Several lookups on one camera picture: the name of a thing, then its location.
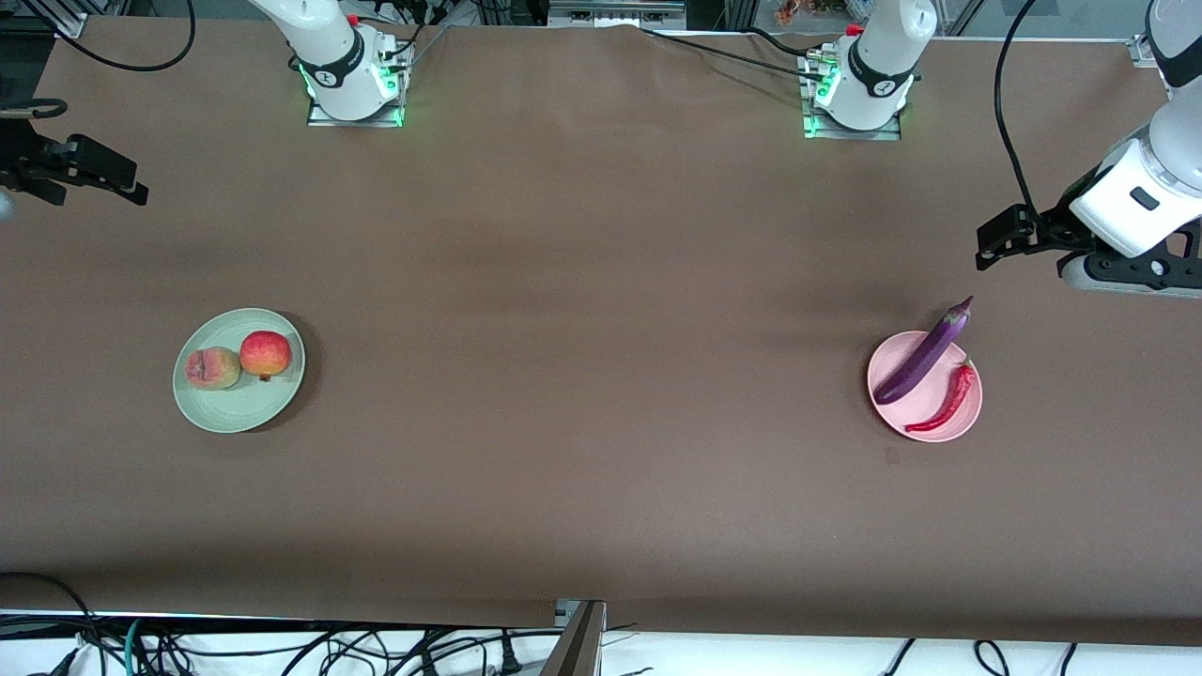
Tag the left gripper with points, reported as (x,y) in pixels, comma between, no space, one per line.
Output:
(1054,228)

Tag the long purple eggplant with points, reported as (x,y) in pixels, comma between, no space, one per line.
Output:
(920,357)

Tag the red chili pepper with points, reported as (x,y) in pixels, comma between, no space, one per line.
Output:
(953,394)

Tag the fuzzy pink peach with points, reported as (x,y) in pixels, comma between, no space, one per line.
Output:
(211,368)

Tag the red yellow apple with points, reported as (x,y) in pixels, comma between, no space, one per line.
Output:
(266,352)

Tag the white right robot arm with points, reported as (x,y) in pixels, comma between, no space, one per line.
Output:
(324,38)

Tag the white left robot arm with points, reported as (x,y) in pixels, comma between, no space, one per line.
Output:
(883,56)

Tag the aluminium extrusion profile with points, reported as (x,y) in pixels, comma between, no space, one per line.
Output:
(66,21)

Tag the pink round plate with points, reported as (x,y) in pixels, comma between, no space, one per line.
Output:
(934,380)

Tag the light green round plate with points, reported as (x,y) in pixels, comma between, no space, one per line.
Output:
(235,408)

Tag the orange background items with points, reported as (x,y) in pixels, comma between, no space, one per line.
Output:
(791,11)

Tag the grey background device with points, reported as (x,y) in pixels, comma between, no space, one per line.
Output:
(610,11)

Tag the large table cover sheet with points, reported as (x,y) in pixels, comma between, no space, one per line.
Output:
(601,516)

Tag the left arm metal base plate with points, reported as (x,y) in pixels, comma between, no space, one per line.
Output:
(873,134)

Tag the metal camera stand post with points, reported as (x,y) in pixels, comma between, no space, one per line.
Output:
(582,648)

